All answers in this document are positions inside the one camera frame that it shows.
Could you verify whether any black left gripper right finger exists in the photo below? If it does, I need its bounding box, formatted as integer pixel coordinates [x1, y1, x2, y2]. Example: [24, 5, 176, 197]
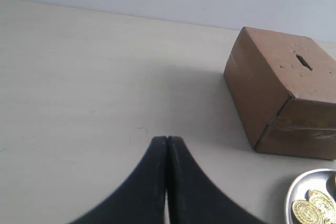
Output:
[167, 136, 262, 223]

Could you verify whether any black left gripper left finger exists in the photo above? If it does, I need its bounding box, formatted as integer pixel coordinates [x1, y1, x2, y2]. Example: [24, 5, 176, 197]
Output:
[73, 136, 167, 224]

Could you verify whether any cardboard box with slot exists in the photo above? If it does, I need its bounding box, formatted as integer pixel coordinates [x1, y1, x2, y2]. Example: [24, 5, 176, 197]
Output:
[224, 27, 335, 160]

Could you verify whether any gold coin front left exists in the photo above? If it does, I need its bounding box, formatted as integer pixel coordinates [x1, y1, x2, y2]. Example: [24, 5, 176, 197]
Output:
[292, 200, 323, 224]

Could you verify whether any gold coin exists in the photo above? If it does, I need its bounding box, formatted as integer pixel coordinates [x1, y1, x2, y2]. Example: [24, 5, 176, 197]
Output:
[308, 189, 335, 220]
[292, 200, 323, 224]

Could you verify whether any gold coin behind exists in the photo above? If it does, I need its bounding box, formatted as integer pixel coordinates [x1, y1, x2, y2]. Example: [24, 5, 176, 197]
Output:
[308, 189, 335, 220]

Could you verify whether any round silver metal plate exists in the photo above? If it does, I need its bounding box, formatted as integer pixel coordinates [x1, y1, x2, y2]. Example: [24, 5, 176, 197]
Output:
[285, 168, 335, 223]

